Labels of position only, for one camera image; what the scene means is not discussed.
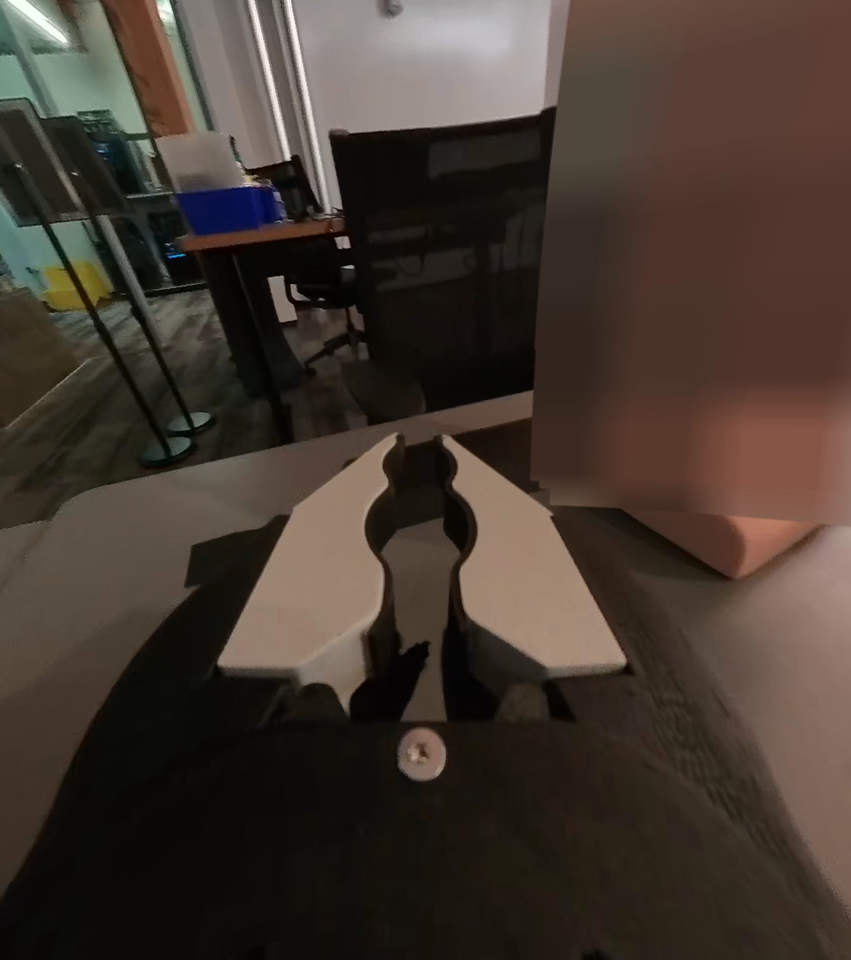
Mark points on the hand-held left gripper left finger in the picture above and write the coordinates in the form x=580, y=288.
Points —
x=313, y=577

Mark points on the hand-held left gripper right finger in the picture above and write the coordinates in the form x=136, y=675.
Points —
x=530, y=585

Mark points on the pink round plate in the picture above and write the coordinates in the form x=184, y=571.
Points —
x=733, y=544

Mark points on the black swivel office chair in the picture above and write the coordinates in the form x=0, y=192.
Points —
x=313, y=289

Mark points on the black mesh office chair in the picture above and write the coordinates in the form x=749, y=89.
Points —
x=440, y=262

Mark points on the wooden desk with black legs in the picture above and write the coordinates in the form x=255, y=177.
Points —
x=260, y=240

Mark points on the metal storage rack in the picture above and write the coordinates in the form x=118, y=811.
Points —
x=148, y=240

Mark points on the blue plastic bin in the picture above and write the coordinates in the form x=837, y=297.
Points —
x=223, y=210

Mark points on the clear plastic container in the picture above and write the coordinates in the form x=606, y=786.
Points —
x=197, y=161

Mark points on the black stanchion with sign frame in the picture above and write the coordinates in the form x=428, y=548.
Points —
x=92, y=169
x=13, y=161

